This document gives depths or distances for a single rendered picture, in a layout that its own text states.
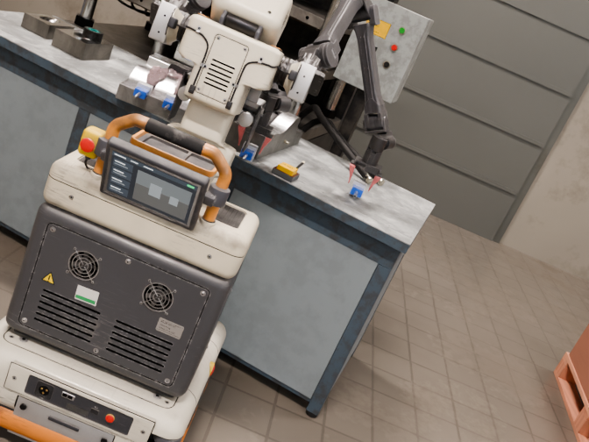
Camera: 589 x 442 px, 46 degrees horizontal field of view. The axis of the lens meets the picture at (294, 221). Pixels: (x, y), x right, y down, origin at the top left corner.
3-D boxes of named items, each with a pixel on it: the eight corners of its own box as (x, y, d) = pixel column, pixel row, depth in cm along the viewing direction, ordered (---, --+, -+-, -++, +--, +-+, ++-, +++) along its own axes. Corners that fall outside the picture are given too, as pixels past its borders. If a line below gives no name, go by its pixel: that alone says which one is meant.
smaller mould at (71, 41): (81, 60, 279) (86, 43, 276) (51, 45, 281) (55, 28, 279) (109, 60, 297) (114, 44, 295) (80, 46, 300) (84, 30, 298)
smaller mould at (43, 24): (46, 39, 287) (49, 24, 285) (20, 25, 289) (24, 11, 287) (71, 39, 302) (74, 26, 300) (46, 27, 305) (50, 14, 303)
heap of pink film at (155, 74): (185, 101, 262) (192, 81, 259) (140, 82, 260) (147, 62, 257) (196, 89, 286) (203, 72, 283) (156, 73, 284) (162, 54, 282)
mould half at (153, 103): (183, 125, 253) (193, 97, 249) (115, 97, 250) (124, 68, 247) (204, 101, 300) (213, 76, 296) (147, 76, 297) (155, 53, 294)
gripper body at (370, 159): (355, 160, 259) (362, 141, 256) (380, 170, 259) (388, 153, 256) (353, 163, 253) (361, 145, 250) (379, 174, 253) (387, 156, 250)
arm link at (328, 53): (340, -17, 242) (366, -23, 237) (353, 18, 250) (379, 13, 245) (294, 56, 215) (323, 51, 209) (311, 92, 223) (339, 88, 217)
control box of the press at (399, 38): (298, 300, 351) (429, 18, 303) (246, 272, 356) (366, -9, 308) (310, 287, 371) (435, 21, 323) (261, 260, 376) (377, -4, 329)
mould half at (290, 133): (256, 159, 251) (270, 124, 246) (195, 128, 256) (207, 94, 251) (298, 144, 297) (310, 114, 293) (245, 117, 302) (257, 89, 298)
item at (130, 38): (291, 146, 321) (296, 134, 319) (60, 31, 344) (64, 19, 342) (337, 129, 398) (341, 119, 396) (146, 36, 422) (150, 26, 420)
